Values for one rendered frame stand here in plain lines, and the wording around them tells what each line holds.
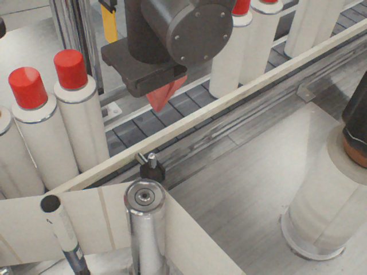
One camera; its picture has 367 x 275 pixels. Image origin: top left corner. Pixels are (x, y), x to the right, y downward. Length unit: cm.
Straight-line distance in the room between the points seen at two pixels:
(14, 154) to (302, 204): 35
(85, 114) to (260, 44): 32
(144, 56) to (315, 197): 24
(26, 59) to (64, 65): 44
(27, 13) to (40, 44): 171
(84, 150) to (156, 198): 21
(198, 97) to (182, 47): 39
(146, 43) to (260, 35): 30
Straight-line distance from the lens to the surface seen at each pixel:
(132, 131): 63
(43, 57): 88
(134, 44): 40
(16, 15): 262
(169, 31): 29
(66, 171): 54
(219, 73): 64
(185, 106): 67
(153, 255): 42
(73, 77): 45
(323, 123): 70
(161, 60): 40
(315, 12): 75
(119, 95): 58
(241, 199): 57
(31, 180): 53
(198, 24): 30
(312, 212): 47
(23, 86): 43
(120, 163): 56
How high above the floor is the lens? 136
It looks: 51 degrees down
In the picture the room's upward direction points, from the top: 4 degrees clockwise
